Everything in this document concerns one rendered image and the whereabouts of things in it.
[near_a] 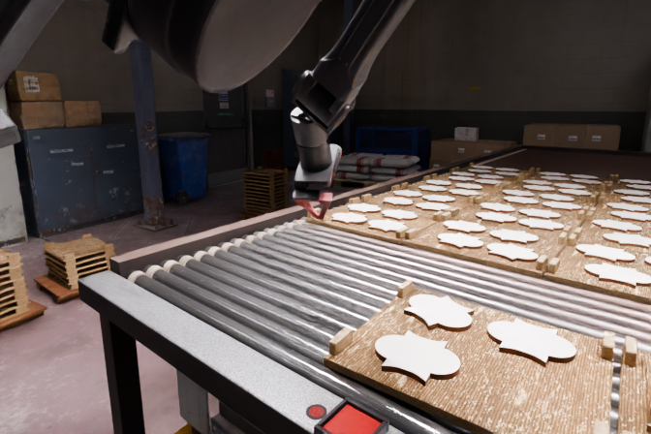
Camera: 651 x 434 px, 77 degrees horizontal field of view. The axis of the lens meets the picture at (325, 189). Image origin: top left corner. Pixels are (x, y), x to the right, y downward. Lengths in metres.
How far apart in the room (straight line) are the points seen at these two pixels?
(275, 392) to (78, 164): 4.64
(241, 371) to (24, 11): 0.62
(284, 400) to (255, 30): 0.63
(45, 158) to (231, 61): 4.92
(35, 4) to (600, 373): 0.99
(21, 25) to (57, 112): 4.53
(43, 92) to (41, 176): 0.85
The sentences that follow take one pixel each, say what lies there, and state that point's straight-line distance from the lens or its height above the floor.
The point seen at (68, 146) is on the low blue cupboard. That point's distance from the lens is 5.15.
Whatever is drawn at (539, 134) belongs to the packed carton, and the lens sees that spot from 6.94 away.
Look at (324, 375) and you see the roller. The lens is 0.76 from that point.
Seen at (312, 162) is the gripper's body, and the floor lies 1.27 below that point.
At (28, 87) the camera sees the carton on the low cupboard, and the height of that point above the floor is 1.52.
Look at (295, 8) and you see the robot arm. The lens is 0.18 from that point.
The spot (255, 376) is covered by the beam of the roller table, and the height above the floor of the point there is 0.91.
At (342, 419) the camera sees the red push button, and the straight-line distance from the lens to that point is 0.67.
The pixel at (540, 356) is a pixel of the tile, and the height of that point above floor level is 0.95.
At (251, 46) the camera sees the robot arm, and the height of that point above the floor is 1.39.
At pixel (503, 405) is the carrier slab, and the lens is 0.73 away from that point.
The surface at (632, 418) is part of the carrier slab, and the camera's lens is 0.79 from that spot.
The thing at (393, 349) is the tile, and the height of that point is 0.95.
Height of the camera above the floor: 1.37
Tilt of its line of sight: 12 degrees down
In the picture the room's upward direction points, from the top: straight up
